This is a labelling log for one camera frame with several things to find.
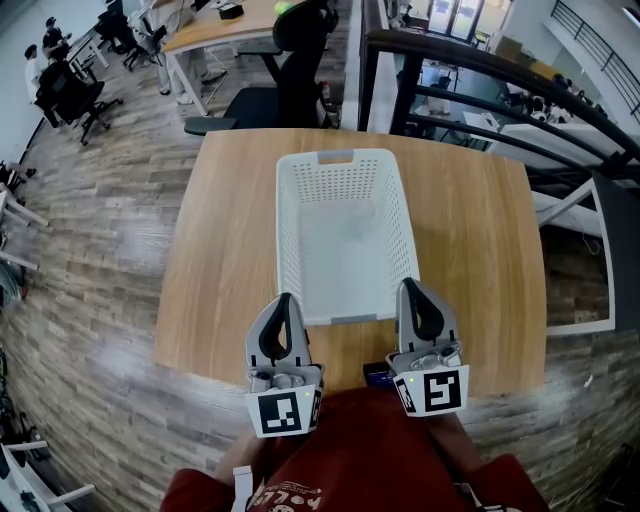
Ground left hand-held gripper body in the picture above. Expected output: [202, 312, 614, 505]
[243, 352, 326, 439]

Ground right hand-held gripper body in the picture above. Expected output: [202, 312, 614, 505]
[384, 341, 471, 418]

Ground white perforated plastic basket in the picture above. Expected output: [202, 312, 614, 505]
[275, 148, 421, 327]

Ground person's left forearm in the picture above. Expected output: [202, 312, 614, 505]
[213, 428, 271, 497]

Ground person's right forearm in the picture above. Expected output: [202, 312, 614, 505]
[424, 413, 485, 482]

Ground dark blue small device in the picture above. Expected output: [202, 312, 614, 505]
[363, 362, 397, 389]

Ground person's red shirt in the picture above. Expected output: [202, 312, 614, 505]
[159, 386, 552, 512]

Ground dark grey panel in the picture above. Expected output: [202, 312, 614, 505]
[592, 169, 640, 334]

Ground black office chair green headrest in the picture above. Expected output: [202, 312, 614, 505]
[183, 0, 342, 137]

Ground black metal railing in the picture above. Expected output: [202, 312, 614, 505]
[358, 0, 640, 187]

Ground black mesh office chair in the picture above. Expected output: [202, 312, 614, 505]
[33, 59, 125, 147]

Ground wooden desk white legs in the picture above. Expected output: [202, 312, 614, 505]
[161, 0, 312, 117]

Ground black swivel chair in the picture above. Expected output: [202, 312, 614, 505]
[94, 0, 168, 71]

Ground white wrist strap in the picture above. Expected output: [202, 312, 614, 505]
[231, 464, 255, 512]

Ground white table frame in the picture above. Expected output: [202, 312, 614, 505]
[530, 177, 617, 337]

